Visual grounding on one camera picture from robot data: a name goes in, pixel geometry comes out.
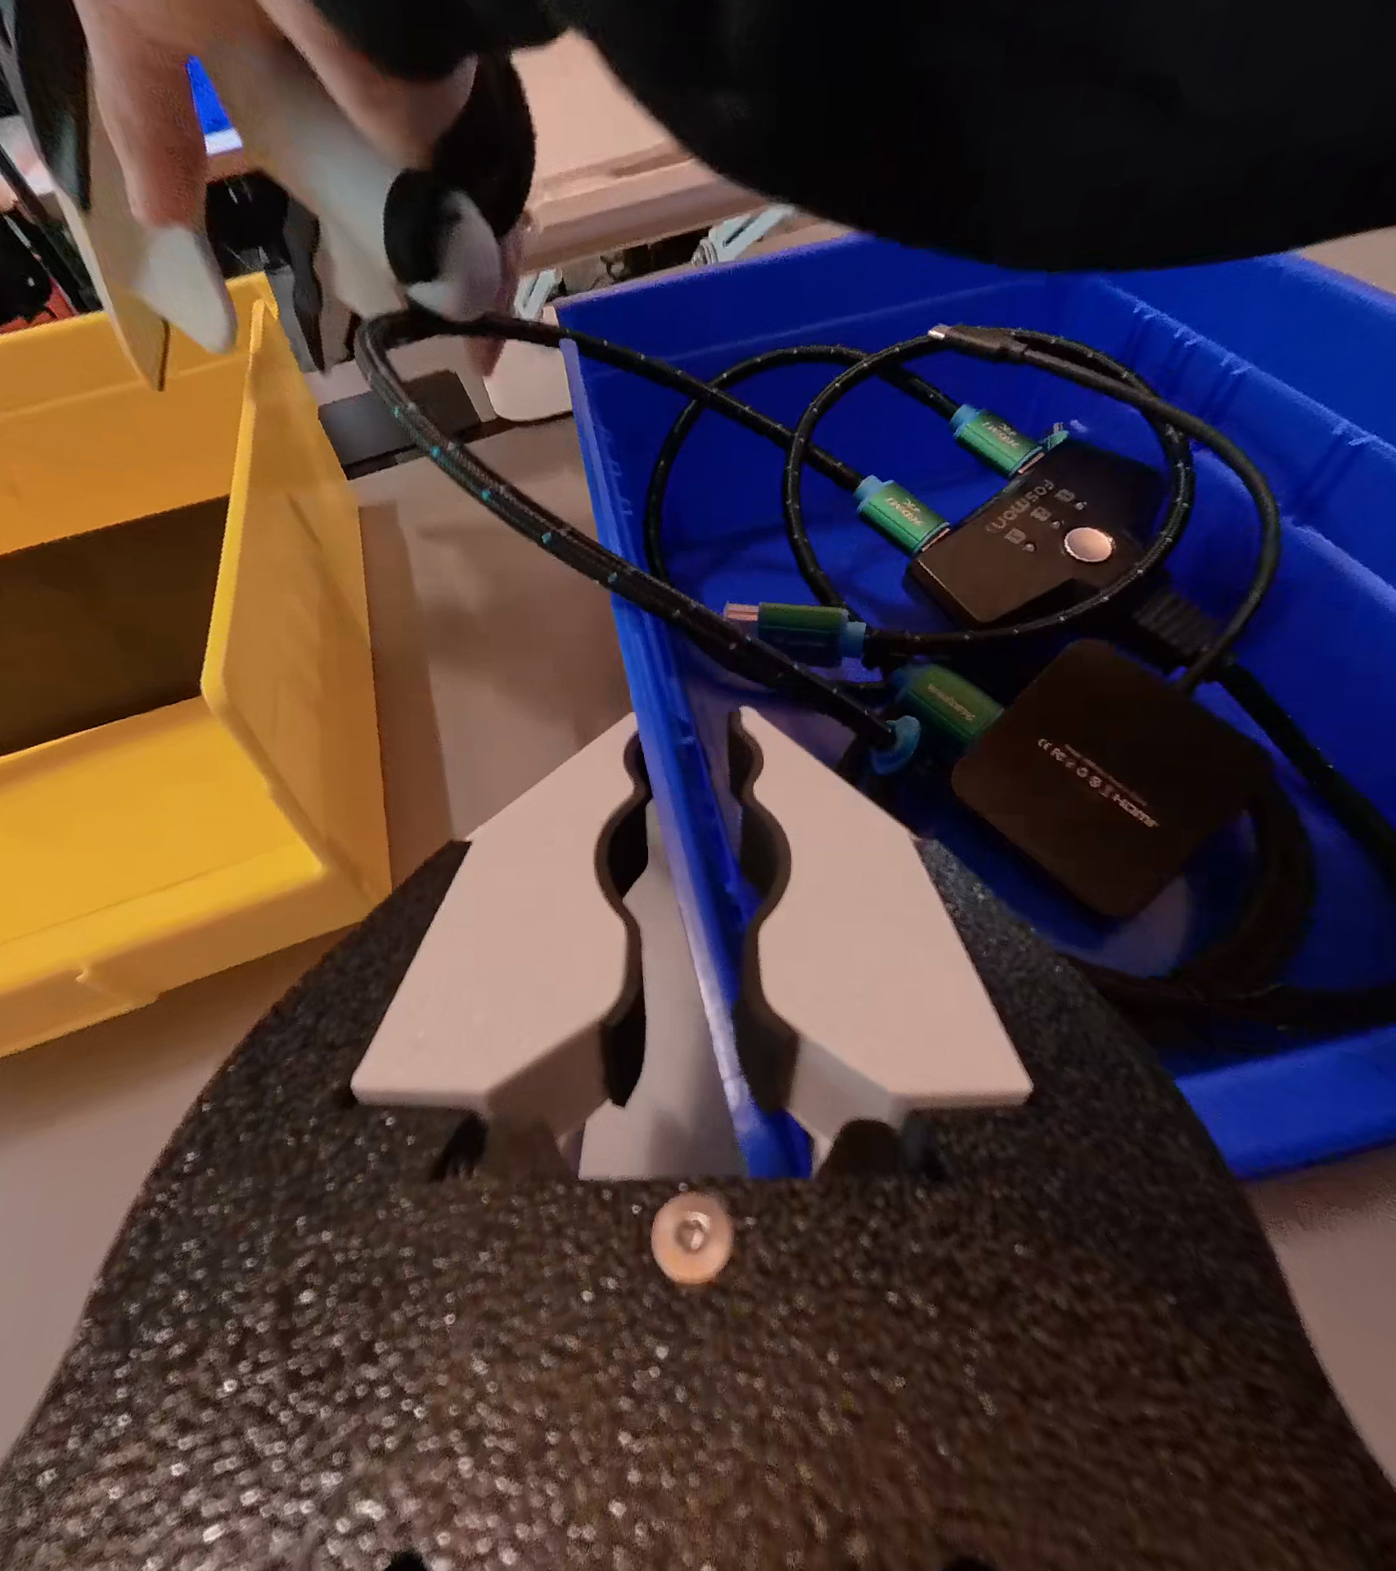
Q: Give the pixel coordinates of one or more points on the yellow plastic bin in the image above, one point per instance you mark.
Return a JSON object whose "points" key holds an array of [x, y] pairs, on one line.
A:
{"points": [[281, 614]]}

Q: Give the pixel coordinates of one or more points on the blue plastic bin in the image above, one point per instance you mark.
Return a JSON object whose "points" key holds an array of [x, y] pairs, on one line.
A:
{"points": [[1325, 404]]}

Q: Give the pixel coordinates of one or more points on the black usb hub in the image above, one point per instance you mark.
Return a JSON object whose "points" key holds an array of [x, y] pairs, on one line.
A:
{"points": [[1017, 565]]}

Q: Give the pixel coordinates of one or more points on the black square adapter box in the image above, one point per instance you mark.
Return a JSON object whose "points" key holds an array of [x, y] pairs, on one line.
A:
{"points": [[1104, 786]]}

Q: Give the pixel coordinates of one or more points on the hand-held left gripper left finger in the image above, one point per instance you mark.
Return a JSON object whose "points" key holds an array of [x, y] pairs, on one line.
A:
{"points": [[490, 957]]}

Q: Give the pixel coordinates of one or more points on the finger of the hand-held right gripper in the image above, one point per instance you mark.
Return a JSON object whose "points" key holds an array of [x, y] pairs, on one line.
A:
{"points": [[189, 288], [122, 295]]}

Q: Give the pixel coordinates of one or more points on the person's right hand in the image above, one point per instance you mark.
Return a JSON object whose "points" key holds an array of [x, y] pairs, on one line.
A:
{"points": [[171, 98]]}

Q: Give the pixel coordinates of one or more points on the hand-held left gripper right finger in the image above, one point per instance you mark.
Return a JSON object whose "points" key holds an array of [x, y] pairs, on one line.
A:
{"points": [[883, 957]]}

